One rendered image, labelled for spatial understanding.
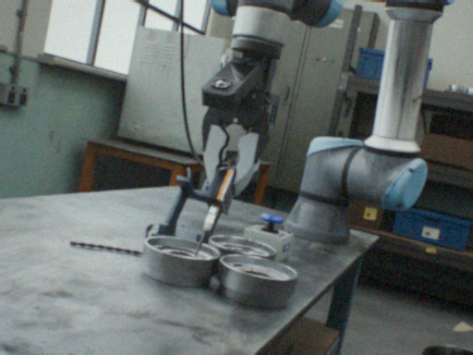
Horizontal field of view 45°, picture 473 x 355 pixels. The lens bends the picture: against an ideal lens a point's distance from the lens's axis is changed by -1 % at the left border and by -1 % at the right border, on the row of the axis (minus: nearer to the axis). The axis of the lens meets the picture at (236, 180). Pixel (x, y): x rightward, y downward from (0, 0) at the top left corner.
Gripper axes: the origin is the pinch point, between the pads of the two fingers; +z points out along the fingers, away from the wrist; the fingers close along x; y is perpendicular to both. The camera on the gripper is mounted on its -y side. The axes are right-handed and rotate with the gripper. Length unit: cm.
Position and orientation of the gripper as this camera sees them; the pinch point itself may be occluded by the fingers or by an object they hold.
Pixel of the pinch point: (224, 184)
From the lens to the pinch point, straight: 81.5
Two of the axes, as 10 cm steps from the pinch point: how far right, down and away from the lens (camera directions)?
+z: -2.0, 9.8, 1.0
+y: 3.0, -0.3, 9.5
